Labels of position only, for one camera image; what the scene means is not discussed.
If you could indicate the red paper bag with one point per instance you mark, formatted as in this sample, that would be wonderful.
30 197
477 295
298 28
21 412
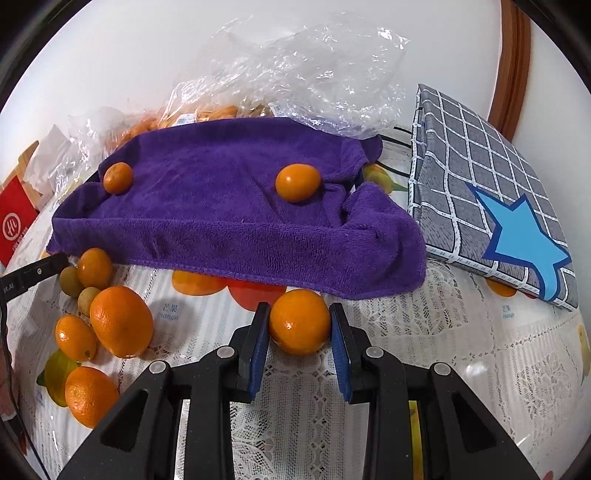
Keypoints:
17 214

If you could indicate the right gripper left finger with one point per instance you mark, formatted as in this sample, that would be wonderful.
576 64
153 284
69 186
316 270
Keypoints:
137 438

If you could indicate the small kumquat orange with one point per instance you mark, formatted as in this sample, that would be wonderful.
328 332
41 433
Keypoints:
95 269

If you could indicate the purple towel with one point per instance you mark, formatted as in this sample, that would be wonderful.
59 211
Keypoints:
203 199

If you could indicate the large orange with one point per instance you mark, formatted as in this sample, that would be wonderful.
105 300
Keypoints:
121 321

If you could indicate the green yellow longan fruit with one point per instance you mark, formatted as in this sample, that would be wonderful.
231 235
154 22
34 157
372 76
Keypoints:
69 282

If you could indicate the clear plastic bag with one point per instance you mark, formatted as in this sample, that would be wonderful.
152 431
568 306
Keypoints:
340 75
92 138

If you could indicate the left clear plastic bag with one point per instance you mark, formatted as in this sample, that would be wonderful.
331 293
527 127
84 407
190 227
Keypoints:
92 138

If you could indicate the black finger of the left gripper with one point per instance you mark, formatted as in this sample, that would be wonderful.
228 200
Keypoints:
21 280

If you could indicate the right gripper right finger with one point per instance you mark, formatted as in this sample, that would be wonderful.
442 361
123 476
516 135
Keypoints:
423 422

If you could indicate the brown wooden door frame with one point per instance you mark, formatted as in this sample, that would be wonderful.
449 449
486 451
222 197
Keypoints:
513 70

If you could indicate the pale longan fruit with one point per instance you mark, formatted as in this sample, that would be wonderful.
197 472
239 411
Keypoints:
85 299

